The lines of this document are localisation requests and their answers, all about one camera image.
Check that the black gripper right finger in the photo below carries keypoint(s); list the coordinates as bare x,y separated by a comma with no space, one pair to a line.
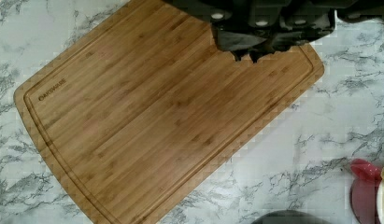
281,41

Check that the bamboo cutting board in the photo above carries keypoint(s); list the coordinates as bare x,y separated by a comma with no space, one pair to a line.
144,107

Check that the red plastic toy piece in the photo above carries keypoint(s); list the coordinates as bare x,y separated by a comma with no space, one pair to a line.
363,191

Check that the grey rounded tray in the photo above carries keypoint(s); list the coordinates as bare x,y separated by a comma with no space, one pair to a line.
289,217

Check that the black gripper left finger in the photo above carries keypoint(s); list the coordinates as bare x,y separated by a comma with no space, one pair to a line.
240,39

